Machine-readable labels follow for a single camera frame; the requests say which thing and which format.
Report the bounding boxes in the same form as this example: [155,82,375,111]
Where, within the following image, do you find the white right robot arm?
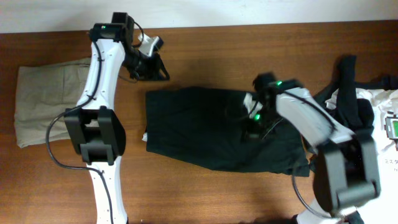
[243,73,381,223]

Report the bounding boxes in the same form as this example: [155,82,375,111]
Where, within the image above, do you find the black shorts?
[146,87,310,177]

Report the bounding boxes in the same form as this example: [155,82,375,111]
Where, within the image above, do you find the folded khaki shorts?
[14,58,91,148]

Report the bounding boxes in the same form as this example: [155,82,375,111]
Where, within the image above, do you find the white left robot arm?
[63,12,170,224]

